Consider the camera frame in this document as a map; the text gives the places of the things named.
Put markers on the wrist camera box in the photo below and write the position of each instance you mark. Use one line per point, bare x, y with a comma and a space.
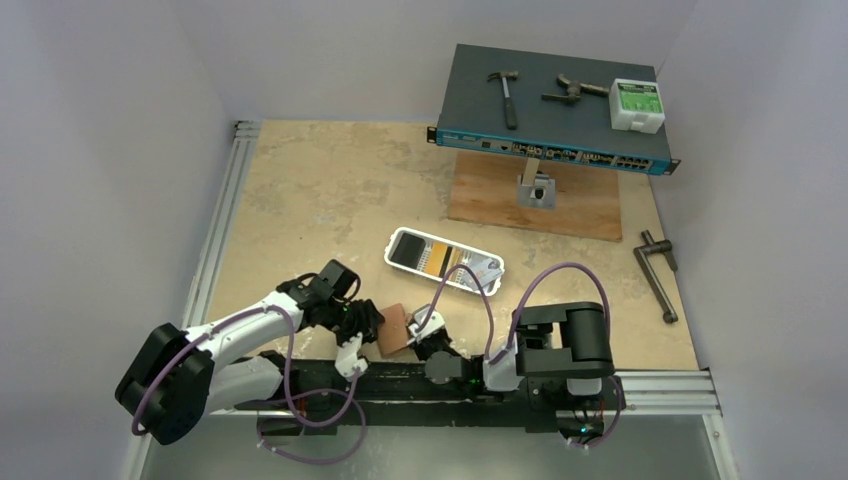
349, 363
423, 323

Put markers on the blue network switch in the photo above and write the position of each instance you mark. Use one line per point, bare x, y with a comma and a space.
472, 114

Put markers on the silver VIP card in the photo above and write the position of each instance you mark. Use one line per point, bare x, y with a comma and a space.
483, 273

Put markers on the grey metal stand bracket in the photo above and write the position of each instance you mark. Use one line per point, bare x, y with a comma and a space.
535, 189

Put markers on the gold magnetic stripe card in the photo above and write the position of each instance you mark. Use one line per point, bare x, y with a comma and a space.
441, 258

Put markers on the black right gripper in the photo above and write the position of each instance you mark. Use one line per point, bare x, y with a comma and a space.
428, 340

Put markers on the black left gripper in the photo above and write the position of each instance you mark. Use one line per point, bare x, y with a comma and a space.
367, 321

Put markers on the small hammer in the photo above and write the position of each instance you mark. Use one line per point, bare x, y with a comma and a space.
504, 77

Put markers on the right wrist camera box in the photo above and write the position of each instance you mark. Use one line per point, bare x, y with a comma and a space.
423, 323

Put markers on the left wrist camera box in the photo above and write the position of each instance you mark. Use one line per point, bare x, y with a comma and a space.
349, 363

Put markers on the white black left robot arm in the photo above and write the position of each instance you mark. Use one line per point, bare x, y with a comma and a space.
181, 375

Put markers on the plywood board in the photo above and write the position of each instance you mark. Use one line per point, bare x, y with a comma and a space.
587, 199

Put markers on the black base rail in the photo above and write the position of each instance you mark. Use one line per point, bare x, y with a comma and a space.
399, 394

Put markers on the tan leather card holder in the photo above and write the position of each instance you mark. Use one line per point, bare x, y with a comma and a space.
392, 333

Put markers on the aluminium frame rails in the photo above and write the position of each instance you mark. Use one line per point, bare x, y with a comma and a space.
298, 193

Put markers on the white green electrical box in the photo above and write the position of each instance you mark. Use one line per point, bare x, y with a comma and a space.
636, 105

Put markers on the white plastic basket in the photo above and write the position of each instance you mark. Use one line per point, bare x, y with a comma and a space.
455, 278

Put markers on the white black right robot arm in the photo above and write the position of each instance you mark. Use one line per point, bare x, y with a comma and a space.
560, 352

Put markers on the metal crank handle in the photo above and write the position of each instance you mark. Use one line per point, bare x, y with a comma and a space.
642, 254

